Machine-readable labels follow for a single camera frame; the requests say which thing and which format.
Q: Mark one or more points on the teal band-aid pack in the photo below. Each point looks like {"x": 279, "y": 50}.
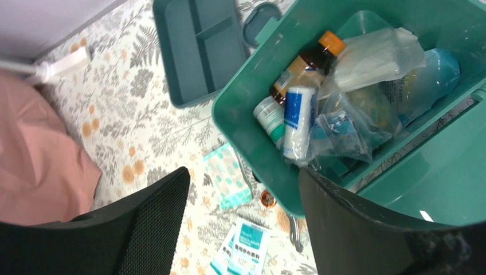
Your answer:
{"x": 225, "y": 171}

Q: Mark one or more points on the dark teal round lid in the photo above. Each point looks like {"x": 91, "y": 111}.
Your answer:
{"x": 256, "y": 21}

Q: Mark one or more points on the yellow cotton ball bag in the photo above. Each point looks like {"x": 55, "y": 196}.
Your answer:
{"x": 373, "y": 102}

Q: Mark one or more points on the small red balm tin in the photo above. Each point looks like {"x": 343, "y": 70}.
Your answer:
{"x": 267, "y": 199}

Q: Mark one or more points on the small blue white packet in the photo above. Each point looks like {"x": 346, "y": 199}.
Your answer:
{"x": 336, "y": 134}

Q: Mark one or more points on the pink hanging cloth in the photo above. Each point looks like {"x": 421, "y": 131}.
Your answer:
{"x": 46, "y": 176}

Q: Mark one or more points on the brown orange-cap syrup bottle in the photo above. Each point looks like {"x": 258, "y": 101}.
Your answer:
{"x": 310, "y": 67}

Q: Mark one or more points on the dark teal divided tray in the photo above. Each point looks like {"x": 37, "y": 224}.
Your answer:
{"x": 201, "y": 46}

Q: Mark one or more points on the teal medicine kit box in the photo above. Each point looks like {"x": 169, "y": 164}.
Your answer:
{"x": 434, "y": 169}

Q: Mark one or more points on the white gauze pad bag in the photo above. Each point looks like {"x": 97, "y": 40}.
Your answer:
{"x": 384, "y": 55}

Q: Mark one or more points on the blue packet clear bag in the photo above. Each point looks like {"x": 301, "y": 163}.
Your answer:
{"x": 418, "y": 90}

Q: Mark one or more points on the black handled scissors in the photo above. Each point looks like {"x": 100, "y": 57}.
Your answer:
{"x": 294, "y": 233}

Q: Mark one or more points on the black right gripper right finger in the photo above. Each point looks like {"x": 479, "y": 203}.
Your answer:
{"x": 352, "y": 235}

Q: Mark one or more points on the teal medical gauze packet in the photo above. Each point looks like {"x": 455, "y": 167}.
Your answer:
{"x": 249, "y": 248}

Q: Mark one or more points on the white clothes rack pole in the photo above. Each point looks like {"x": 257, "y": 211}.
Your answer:
{"x": 17, "y": 67}

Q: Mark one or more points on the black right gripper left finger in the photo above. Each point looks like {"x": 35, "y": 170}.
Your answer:
{"x": 137, "y": 234}

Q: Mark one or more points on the white medicine bottle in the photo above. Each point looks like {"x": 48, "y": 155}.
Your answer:
{"x": 270, "y": 115}

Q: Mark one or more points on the white rack foot rear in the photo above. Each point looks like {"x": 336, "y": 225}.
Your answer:
{"x": 49, "y": 73}

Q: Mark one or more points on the floral table cloth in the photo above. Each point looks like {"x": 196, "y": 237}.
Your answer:
{"x": 118, "y": 107}

